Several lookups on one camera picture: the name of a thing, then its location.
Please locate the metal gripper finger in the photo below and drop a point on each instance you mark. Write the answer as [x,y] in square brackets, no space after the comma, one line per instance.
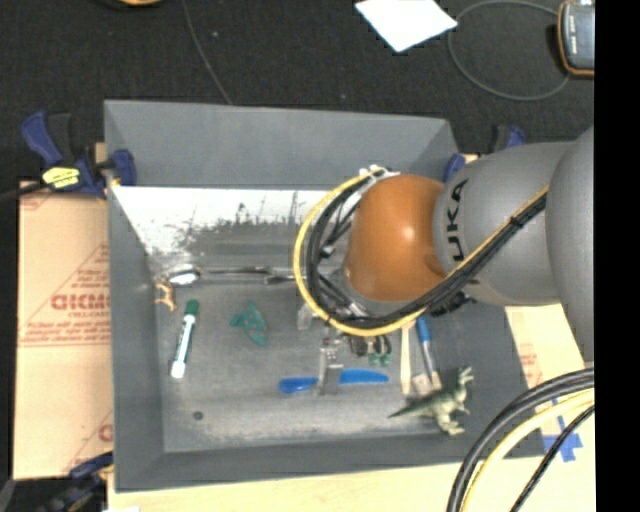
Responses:
[335,380]
[323,372]

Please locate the blue plastic knife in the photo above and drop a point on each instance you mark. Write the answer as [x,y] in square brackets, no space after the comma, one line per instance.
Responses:
[300,385]

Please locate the pale wooden stick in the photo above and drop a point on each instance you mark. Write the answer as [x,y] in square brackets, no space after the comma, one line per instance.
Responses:
[405,365]

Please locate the teal spotted toy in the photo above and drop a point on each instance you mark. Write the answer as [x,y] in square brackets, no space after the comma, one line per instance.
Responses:
[252,322]

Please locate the green toy dinosaur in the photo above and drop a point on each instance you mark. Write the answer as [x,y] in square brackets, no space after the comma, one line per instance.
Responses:
[442,405]

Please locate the green and white marker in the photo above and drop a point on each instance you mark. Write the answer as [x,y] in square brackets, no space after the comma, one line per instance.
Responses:
[183,340]

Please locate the metal spoon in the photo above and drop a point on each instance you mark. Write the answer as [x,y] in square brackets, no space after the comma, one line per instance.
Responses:
[182,276]

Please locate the small tan toy animal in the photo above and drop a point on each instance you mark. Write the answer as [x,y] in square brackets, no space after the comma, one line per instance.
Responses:
[166,297]

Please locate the grey metal bin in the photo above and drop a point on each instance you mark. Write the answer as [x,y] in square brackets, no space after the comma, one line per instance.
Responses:
[250,145]

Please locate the brown cardboard board, red print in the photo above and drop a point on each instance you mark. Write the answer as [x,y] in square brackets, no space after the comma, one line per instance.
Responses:
[60,350]

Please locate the black cylinder on white bracket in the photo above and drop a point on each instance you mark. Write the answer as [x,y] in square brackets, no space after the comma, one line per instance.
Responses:
[359,346]

